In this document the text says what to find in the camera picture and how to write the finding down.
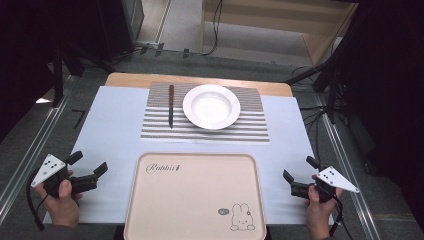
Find knife with brown handle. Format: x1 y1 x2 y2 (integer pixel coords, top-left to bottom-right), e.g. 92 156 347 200
167 84 175 130

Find dark curtain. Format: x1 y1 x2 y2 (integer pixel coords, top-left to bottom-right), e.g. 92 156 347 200
0 0 134 141
333 0 424 221

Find white round plate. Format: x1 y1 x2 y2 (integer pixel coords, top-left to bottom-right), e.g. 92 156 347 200
182 83 242 131

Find black floor cables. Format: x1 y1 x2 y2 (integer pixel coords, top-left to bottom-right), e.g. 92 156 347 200
291 64 338 161

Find pale blue table cover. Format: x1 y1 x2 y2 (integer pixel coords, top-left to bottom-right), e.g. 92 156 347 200
42 85 334 226

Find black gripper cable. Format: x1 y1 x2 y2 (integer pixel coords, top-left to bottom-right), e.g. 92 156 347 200
328 194 354 240
25 169 48 232

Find metal floor rail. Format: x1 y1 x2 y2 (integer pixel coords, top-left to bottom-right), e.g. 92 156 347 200
314 94 383 240
0 94 73 224

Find person's right hand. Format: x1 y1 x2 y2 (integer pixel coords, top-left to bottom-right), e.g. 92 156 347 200
303 184 344 234

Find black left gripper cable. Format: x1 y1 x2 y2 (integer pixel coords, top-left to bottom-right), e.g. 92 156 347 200
25 169 48 232

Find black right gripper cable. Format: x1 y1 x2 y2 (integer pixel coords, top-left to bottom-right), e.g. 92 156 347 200
328 194 354 240

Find beige tray with rabbit print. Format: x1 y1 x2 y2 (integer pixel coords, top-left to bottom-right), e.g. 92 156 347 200
123 152 268 240

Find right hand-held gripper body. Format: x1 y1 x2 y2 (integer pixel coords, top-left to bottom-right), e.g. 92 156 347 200
290 165 361 204

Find person's left hand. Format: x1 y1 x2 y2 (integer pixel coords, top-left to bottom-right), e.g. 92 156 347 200
34 169 84 229

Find black metal stand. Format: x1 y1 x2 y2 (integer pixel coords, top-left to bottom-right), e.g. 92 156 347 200
284 49 351 124
49 39 84 108

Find grey striped placemat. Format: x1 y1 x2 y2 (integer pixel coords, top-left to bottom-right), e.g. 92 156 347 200
139 81 271 144

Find black hanging cable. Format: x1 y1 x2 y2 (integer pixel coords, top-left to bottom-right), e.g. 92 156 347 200
201 0 224 57

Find wooden shelf unit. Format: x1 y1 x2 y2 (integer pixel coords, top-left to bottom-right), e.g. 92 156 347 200
199 0 359 68

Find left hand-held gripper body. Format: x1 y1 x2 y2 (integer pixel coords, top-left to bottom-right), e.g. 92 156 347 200
30 153 100 199

